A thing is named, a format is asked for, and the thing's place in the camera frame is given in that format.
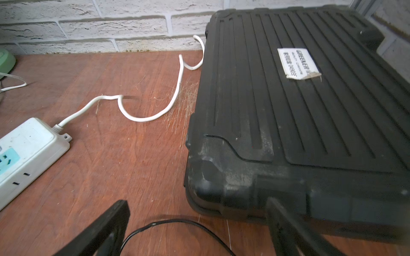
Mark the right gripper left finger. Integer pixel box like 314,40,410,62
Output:
55,200,130,256

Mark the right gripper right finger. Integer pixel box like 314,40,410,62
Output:
266,197,344,256

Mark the white power strip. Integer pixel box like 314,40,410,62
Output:
1,117,72,209

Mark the green fan at back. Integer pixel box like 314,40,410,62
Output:
0,49,17,79

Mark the black tool case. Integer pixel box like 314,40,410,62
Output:
184,5,410,245

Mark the black cable of orange fan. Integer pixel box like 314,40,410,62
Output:
120,218,237,256

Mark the white power strip cord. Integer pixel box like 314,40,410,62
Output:
52,34,206,133

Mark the white cable of back fan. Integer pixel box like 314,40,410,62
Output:
0,72,28,93

